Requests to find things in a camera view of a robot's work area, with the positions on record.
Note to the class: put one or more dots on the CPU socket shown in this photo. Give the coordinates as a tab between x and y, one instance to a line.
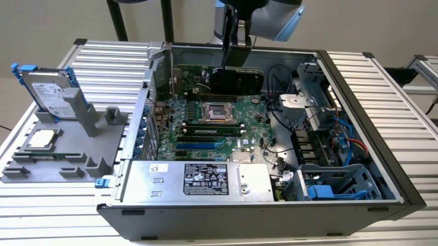
217	111

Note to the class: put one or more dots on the black expansion slot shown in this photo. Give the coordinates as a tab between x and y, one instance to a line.
195	139

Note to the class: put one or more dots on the small silver heat sink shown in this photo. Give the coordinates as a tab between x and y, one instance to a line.
242	156

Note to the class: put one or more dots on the blue disk carrier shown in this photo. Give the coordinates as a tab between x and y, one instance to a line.
320	192

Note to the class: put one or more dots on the black table corner cap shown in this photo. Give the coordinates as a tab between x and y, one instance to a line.
369	54
81	42

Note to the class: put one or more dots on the round coin battery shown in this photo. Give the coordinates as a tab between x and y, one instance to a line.
256	100

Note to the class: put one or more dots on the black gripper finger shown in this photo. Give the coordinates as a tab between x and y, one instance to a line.
245	33
236	56

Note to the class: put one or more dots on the blue expansion slot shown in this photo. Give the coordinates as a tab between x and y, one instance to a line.
195	146

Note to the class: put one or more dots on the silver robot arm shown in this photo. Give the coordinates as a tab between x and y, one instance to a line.
274	20

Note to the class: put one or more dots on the silver power supply unit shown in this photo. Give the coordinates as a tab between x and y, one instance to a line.
171	184

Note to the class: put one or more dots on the green graphics card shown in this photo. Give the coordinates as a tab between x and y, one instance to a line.
189	77

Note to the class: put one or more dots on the black stand pole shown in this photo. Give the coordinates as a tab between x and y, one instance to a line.
167	20
118	20

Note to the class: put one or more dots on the grey parts rack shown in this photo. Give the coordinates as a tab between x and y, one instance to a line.
70	146

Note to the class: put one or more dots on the silver CPU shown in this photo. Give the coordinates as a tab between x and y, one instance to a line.
41	138

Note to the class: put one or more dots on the blue case latch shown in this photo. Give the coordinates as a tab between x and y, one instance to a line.
99	182

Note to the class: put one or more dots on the metal drive cage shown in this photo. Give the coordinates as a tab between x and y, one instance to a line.
314	84

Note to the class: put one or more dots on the open grey PC case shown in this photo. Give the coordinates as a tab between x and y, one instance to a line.
240	223

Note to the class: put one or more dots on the grey plastic disk bay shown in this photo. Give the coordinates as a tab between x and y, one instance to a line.
329	174

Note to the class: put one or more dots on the hard disk in blue carrier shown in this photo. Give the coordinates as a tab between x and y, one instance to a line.
46	94

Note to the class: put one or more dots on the green motherboard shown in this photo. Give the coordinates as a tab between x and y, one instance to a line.
250	120

